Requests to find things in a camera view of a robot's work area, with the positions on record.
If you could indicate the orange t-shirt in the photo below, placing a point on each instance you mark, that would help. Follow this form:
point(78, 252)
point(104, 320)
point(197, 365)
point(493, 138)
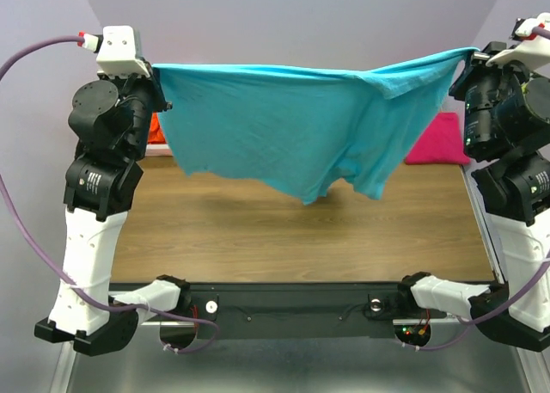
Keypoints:
point(156, 135)

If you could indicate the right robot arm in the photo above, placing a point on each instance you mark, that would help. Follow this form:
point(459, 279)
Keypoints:
point(506, 126)

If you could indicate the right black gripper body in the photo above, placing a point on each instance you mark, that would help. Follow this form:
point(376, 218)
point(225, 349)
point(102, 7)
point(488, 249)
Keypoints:
point(491, 86)

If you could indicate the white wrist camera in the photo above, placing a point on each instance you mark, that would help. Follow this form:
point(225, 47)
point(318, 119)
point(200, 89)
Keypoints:
point(532, 49)
point(120, 53)

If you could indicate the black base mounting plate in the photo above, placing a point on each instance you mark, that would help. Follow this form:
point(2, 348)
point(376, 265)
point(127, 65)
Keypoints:
point(298, 310)

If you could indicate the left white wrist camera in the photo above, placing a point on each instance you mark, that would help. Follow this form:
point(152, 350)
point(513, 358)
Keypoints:
point(120, 53)

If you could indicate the folded magenta t-shirt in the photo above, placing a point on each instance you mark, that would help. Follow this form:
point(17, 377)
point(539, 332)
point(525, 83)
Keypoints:
point(440, 143)

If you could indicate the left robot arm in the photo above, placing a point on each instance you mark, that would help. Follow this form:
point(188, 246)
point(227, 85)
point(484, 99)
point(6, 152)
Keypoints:
point(111, 118)

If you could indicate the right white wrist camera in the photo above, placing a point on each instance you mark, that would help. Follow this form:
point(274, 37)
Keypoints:
point(532, 49)

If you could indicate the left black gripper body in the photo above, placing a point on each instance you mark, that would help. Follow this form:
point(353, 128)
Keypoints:
point(144, 95)

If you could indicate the white plastic laundry basket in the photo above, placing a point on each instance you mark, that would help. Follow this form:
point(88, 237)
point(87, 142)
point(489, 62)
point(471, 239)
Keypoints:
point(158, 150)

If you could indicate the cyan blue t-shirt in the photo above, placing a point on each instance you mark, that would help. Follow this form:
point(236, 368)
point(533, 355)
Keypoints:
point(299, 130)

